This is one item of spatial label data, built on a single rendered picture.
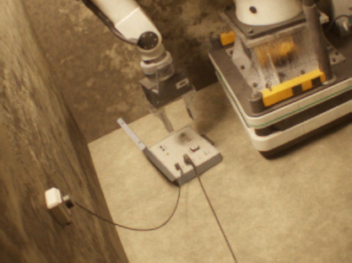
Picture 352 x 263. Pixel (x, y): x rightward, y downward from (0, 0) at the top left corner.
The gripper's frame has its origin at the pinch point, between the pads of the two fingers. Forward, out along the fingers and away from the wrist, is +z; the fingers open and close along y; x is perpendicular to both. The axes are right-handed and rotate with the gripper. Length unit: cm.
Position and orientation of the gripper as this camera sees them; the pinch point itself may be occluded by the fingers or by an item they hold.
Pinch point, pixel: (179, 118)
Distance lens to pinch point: 277.6
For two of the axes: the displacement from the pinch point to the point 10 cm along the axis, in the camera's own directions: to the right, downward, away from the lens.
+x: -4.2, -3.8, 8.3
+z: 3.3, 7.9, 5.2
